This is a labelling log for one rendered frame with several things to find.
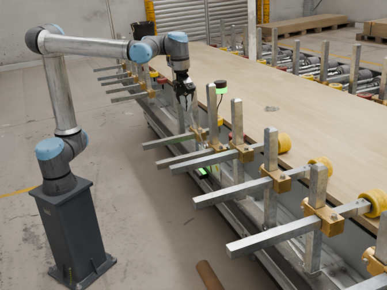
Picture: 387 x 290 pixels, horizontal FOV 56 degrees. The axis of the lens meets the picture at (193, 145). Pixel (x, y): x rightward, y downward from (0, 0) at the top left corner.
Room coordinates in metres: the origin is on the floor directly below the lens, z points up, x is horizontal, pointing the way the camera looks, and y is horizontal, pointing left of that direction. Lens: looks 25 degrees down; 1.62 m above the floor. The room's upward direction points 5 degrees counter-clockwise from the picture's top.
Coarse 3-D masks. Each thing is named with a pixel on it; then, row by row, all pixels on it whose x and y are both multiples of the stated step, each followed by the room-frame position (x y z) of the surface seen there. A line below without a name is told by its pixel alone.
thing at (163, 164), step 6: (204, 150) 1.54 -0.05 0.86; (210, 150) 1.53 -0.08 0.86; (228, 150) 1.56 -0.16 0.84; (180, 156) 1.50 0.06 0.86; (186, 156) 1.49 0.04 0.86; (192, 156) 1.50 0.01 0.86; (198, 156) 1.51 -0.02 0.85; (204, 156) 1.52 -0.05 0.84; (156, 162) 1.46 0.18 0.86; (162, 162) 1.45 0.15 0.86; (168, 162) 1.46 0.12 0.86; (174, 162) 1.47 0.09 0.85; (180, 162) 1.48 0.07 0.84; (162, 168) 1.45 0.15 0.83
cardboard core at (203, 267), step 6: (198, 264) 1.63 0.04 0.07; (204, 264) 1.62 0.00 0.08; (198, 270) 1.60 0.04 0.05; (204, 270) 1.57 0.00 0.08; (210, 270) 1.57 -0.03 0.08; (204, 276) 1.54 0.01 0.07; (210, 276) 1.52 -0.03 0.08; (216, 276) 1.53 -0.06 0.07; (204, 282) 1.51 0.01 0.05; (210, 282) 1.48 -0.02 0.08; (216, 282) 1.48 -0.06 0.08; (210, 288) 1.45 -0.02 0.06; (216, 288) 1.43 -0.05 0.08; (222, 288) 1.43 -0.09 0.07
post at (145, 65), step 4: (144, 64) 2.75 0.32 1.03; (148, 64) 2.76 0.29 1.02; (144, 68) 2.76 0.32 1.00; (148, 68) 2.76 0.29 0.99; (144, 72) 2.78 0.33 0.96; (148, 72) 2.76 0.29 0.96; (148, 76) 2.76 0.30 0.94; (148, 80) 2.76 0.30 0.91; (148, 84) 2.76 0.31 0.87; (148, 88) 2.75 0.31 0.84; (148, 100) 2.78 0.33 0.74; (152, 100) 2.76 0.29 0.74
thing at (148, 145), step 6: (192, 132) 1.78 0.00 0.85; (168, 138) 1.74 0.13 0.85; (174, 138) 1.73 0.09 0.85; (180, 138) 1.74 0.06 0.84; (186, 138) 1.75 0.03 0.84; (192, 138) 1.76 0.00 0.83; (144, 144) 1.68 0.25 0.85; (150, 144) 1.69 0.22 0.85; (156, 144) 1.70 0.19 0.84; (162, 144) 1.71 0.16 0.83; (168, 144) 1.72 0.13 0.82; (144, 150) 1.68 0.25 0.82
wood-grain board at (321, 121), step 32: (160, 64) 3.28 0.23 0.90; (192, 64) 3.17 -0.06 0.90; (224, 64) 3.06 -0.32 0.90; (256, 64) 2.95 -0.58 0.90; (224, 96) 2.20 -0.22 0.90; (256, 96) 2.14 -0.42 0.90; (288, 96) 2.09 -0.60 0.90; (320, 96) 2.03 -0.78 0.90; (352, 96) 1.98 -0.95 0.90; (256, 128) 1.65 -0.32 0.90; (288, 128) 1.61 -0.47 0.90; (320, 128) 1.58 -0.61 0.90; (352, 128) 1.54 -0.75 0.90; (384, 128) 1.51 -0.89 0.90; (288, 160) 1.30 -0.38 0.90; (352, 160) 1.25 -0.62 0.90; (384, 160) 1.22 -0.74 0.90; (352, 192) 1.03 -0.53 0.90
